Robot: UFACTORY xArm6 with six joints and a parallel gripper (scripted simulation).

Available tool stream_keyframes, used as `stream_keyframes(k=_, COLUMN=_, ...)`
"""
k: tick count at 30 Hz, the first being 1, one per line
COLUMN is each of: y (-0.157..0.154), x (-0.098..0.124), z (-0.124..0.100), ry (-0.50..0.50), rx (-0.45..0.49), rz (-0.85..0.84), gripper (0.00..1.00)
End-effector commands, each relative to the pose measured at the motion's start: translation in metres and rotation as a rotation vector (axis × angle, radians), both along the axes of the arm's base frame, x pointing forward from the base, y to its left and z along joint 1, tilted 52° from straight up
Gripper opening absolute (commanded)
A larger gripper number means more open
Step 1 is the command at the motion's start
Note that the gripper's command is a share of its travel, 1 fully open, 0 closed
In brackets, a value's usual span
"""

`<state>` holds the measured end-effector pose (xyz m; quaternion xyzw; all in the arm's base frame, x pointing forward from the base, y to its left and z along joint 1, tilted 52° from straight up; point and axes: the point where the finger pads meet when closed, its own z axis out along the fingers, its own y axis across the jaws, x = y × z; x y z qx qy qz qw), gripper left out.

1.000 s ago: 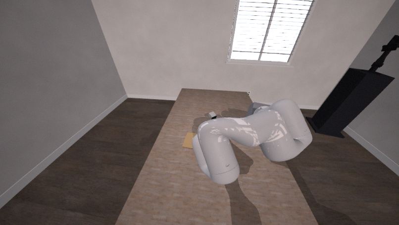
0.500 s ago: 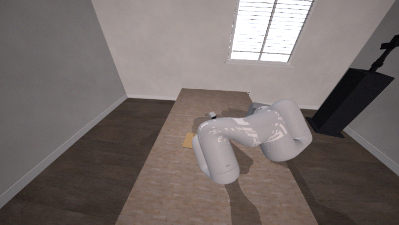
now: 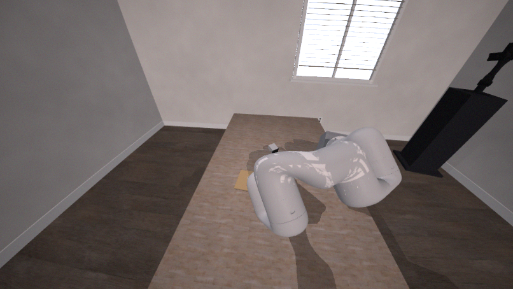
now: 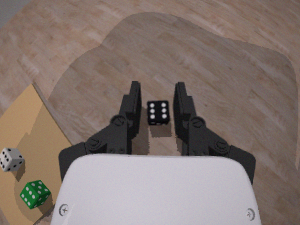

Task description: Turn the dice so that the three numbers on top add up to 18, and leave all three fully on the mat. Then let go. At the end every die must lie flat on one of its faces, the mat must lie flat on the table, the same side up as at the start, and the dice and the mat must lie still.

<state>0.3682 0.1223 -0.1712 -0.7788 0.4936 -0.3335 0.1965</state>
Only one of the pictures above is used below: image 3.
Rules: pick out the tan flat mat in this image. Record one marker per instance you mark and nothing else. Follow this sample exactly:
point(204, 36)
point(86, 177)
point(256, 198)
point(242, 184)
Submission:
point(241, 183)

